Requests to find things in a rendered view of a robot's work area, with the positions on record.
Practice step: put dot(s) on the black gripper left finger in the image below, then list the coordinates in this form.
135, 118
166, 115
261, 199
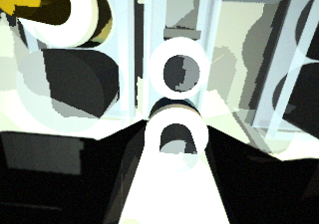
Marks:
105, 168

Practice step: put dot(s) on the black cylinder with grey top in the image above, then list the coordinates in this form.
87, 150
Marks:
313, 50
302, 109
68, 90

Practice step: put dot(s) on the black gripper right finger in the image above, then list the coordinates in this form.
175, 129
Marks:
256, 187

